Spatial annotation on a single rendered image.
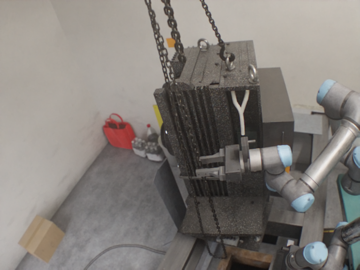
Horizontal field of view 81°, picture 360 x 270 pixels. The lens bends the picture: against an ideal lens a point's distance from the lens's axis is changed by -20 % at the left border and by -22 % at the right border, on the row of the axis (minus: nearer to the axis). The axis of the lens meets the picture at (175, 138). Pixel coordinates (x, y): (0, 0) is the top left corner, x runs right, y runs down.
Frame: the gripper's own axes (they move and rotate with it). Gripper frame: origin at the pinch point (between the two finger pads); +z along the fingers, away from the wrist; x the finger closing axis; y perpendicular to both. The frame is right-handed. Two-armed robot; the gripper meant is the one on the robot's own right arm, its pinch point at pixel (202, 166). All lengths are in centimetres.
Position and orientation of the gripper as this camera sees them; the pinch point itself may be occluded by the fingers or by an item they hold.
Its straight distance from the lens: 91.5
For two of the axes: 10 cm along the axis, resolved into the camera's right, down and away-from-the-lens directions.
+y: 2.7, 7.6, 6.0
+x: 1.3, -6.4, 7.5
